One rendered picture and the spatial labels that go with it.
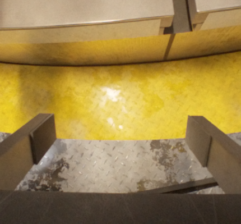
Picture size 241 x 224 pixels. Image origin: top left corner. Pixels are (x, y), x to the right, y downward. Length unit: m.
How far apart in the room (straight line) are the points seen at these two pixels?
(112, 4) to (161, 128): 0.42
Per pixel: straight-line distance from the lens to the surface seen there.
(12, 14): 0.49
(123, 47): 0.54
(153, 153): 0.64
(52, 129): 0.17
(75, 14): 0.41
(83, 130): 0.66
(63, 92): 0.71
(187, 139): 0.17
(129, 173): 0.65
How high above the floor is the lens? 0.63
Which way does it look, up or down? 80 degrees down
